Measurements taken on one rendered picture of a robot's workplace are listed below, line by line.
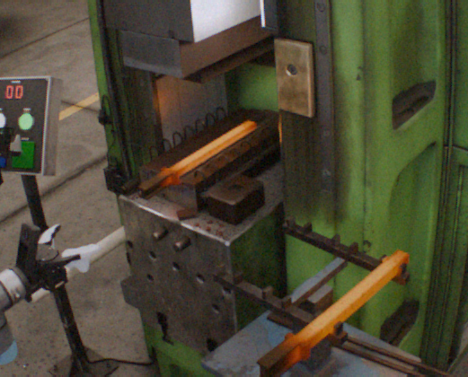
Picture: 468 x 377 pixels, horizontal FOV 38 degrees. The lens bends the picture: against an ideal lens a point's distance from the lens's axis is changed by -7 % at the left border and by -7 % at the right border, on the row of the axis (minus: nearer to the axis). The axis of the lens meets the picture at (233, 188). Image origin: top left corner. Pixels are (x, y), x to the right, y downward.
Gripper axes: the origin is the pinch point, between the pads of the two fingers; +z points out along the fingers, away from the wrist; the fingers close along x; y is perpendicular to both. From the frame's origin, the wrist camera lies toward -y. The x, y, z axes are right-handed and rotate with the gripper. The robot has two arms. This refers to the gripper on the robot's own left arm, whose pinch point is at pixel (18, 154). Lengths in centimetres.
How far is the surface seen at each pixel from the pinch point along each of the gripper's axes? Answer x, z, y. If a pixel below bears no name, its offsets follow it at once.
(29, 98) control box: -0.4, 3.2, 16.2
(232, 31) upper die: -61, -5, 32
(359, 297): -98, -41, -22
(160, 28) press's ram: -49, -20, 30
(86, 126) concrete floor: 97, 238, 19
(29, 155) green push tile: -2.3, 2.5, -0.1
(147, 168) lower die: -37.9, 5.4, -1.8
